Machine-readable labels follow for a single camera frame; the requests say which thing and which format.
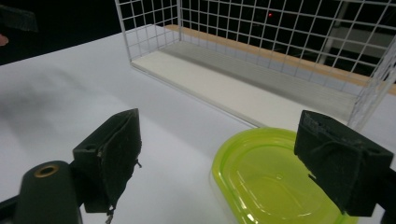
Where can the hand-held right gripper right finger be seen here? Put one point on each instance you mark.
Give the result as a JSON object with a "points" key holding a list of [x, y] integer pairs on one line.
{"points": [[339, 165]]}

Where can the green lidded food container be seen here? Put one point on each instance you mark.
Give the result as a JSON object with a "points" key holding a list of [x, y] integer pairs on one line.
{"points": [[264, 174]]}

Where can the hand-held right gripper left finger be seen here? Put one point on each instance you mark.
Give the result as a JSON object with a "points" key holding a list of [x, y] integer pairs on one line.
{"points": [[109, 155]]}

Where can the grey metal stand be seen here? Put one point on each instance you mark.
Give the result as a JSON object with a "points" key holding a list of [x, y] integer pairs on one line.
{"points": [[355, 37]]}

